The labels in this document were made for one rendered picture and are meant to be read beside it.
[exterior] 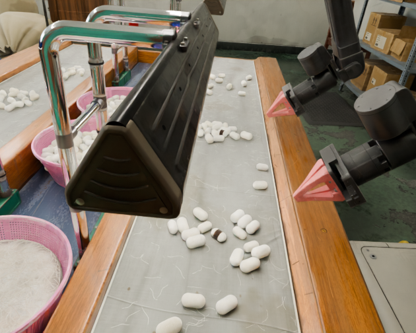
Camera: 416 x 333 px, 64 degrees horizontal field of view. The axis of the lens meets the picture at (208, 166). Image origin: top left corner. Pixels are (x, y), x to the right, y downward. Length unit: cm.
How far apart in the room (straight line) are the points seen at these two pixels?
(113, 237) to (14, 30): 329
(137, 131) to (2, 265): 50
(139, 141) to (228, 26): 518
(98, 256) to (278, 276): 31
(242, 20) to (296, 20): 81
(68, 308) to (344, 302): 41
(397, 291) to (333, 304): 81
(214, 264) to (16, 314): 31
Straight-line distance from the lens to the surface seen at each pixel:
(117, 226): 64
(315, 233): 68
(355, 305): 59
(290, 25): 550
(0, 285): 65
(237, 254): 60
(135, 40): 43
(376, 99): 53
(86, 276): 58
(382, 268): 142
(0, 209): 84
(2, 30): 388
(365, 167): 56
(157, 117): 25
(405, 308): 133
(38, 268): 66
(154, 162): 21
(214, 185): 79
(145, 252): 63
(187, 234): 63
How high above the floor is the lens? 120
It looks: 32 degrees down
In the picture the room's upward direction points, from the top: 5 degrees clockwise
